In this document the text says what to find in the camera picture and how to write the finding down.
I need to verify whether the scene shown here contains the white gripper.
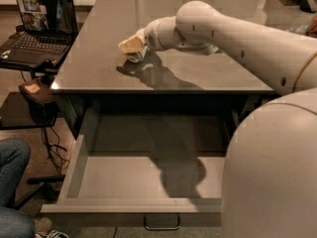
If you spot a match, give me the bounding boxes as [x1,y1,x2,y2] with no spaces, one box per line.
[118,17,180,54]

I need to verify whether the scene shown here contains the green white 7up can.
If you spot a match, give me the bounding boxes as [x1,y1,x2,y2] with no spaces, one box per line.
[126,48,148,63]

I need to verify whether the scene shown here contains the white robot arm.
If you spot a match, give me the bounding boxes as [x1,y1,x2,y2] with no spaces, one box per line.
[119,1,317,238]

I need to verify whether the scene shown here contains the open grey top drawer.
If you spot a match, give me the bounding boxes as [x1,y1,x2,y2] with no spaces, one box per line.
[42,110,230,227]

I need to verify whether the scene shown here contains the black laptop computer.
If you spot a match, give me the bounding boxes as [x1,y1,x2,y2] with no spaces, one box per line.
[0,0,78,70]

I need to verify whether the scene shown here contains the black laptop stand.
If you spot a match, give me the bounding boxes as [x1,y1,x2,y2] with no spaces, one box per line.
[0,73,66,209]

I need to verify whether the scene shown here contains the person leg in jeans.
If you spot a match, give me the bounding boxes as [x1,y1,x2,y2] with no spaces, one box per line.
[0,138,36,238]

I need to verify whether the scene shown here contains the white sneaker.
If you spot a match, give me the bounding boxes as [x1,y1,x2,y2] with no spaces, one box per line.
[35,230,69,238]

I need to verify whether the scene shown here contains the black cables on floor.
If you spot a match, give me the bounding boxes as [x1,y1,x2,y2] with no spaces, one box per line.
[40,126,68,174]

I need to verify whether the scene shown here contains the metal drawer handle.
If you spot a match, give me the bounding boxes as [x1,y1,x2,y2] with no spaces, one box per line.
[143,215,181,231]

